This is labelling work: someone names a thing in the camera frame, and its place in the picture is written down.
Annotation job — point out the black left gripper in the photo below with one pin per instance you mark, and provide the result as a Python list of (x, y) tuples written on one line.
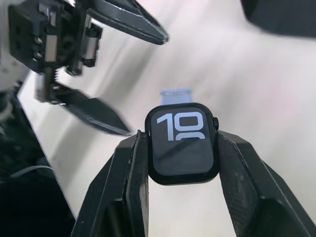
[(56, 37)]

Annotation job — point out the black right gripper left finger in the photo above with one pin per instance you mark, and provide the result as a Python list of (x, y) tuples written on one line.
[(123, 187)]

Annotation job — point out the black smartwatch body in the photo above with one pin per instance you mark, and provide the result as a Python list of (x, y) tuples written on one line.
[(182, 150)]

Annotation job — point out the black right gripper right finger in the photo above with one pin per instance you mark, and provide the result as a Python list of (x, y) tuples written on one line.
[(254, 197)]

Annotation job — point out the black watch stand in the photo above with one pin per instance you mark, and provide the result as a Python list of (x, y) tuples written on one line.
[(281, 17)]

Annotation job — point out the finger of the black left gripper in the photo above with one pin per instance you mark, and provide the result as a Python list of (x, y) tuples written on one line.
[(93, 111), (138, 22)]

